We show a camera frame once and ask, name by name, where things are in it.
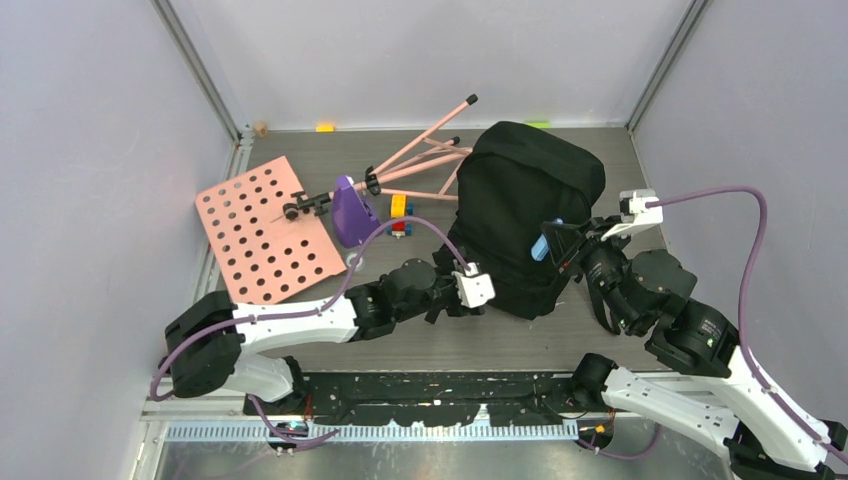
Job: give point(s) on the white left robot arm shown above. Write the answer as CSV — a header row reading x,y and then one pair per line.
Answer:
x,y
220,344

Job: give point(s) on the yellow toy brick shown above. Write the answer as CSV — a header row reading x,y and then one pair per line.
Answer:
x,y
398,206

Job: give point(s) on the blue small clip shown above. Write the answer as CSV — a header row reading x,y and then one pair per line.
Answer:
x,y
542,245

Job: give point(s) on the purple plastic stapler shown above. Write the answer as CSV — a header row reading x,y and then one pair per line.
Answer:
x,y
352,215

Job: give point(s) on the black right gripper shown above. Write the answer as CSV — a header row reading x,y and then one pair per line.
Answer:
x,y
563,238

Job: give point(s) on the clear tape roll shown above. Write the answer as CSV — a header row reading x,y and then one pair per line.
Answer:
x,y
355,261

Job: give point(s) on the pink perforated stand plate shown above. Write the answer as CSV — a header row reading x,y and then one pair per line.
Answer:
x,y
263,257

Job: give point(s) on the pink folding stand legs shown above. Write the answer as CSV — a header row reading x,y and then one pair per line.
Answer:
x,y
423,153

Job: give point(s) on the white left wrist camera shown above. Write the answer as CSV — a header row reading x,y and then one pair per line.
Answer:
x,y
475,287

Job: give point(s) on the aluminium slotted rail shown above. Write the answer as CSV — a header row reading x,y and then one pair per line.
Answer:
x,y
476,431

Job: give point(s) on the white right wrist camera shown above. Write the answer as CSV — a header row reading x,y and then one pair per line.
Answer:
x,y
636,215

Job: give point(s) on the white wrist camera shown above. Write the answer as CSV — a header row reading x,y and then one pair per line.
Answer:
x,y
475,287
636,215

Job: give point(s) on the black student backpack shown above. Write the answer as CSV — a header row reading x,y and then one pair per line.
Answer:
x,y
516,178

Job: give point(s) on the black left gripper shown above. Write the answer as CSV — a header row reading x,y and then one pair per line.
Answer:
x,y
453,307

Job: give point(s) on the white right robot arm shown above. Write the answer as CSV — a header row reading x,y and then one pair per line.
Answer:
x,y
757,435

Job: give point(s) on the small wooden block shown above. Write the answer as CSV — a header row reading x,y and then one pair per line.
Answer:
x,y
261,128

